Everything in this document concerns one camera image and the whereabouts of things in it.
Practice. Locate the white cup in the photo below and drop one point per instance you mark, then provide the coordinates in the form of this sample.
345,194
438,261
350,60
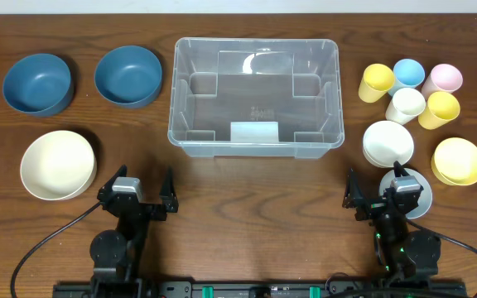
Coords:
405,105

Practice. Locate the light blue cup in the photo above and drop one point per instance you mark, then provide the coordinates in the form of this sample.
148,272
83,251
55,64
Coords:
408,74

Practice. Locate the white small bowl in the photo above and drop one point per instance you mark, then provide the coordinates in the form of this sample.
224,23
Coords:
385,142

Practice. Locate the clear plastic storage bin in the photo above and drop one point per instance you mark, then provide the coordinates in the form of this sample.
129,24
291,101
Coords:
256,97

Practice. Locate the grey small bowl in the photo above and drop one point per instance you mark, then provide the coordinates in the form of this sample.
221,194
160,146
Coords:
425,199

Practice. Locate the dark blue bowl far left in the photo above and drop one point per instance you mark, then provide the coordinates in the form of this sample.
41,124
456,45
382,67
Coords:
39,85

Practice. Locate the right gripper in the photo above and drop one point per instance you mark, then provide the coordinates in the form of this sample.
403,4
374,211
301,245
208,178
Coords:
376,208

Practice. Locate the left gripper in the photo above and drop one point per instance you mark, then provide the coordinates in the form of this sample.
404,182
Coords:
146,208

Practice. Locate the cream large bowl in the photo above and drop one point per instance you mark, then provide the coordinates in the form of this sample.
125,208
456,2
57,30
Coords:
59,165

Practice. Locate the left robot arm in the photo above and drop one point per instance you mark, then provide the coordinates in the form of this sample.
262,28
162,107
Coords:
116,252

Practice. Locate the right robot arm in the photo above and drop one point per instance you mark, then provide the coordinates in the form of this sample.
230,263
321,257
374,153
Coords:
406,255

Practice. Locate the dark blue bowl near bin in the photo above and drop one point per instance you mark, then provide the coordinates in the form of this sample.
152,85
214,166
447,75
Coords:
129,76

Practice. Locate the yellow cup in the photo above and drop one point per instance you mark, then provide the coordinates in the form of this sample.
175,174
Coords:
377,80
441,108

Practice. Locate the pink cup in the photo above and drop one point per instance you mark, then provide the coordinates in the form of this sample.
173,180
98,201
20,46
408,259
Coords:
443,77

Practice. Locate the yellow small bowl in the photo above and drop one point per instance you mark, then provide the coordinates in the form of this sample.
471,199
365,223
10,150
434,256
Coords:
454,162

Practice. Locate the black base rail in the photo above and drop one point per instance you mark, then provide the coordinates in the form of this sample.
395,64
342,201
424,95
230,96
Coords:
186,289

